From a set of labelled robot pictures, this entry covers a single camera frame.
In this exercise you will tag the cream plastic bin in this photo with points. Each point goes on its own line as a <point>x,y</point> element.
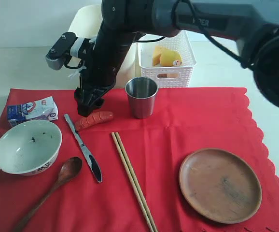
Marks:
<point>86,24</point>

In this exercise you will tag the brown egg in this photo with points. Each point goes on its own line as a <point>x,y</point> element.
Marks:
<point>168,75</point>

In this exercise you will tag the red scalloped table cloth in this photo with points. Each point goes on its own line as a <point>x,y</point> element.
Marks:
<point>183,120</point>

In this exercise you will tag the red sausage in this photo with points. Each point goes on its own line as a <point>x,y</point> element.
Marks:
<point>93,119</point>

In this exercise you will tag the silver table knife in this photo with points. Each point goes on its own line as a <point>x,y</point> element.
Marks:
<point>90,159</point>

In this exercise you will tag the white woven plastic basket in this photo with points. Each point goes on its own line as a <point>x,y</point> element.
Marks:
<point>180,43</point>

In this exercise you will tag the brown wooden spoon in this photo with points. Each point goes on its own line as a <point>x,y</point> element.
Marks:
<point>68,171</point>

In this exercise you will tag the wooden chopstick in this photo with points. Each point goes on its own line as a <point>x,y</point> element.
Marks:
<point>129,178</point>
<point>135,178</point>

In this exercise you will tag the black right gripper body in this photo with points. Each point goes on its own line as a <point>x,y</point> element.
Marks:
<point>103,59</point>

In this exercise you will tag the right wooden chopstick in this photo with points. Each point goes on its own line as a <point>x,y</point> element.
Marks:
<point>135,178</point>

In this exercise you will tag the left wooden chopstick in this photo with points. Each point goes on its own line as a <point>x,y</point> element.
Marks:
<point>129,178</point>

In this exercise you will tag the brown wooden plate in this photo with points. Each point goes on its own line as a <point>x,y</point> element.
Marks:
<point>220,186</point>

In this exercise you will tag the yellow cheese wedge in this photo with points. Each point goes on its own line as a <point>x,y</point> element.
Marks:
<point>158,50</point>

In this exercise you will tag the blue white milk carton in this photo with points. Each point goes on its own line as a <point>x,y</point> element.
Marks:
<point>44,109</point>

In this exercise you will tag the yellow lemon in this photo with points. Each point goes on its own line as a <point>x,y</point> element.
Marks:
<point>170,58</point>

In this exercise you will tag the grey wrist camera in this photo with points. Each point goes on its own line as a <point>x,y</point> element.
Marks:
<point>68,46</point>

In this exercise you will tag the stainless steel cup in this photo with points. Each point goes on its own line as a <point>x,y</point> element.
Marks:
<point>141,93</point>

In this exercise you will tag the white ceramic bowl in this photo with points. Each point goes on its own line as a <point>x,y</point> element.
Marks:
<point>30,148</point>

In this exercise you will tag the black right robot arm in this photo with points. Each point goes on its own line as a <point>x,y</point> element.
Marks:
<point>246,30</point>

